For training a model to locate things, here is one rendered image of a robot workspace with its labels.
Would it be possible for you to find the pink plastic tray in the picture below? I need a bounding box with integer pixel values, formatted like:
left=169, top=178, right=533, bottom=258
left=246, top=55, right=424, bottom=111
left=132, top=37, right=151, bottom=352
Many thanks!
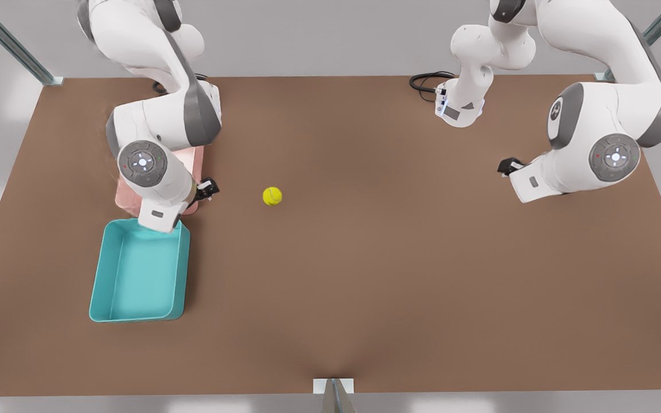
left=115, top=145, right=205, bottom=216

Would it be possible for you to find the teal plastic tray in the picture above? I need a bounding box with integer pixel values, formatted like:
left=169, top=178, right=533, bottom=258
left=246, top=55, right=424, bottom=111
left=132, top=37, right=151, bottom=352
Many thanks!
left=89, top=219, right=191, bottom=323

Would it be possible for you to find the black cable loop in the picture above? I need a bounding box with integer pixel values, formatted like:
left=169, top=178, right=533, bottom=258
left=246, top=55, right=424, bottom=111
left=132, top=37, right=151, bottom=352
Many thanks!
left=409, top=71, right=457, bottom=104

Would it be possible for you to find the silver frame post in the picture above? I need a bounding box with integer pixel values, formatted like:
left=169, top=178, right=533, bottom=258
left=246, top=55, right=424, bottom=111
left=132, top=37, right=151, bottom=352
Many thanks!
left=313, top=378, right=357, bottom=413
left=594, top=0, right=661, bottom=82
left=0, top=0, right=65, bottom=87

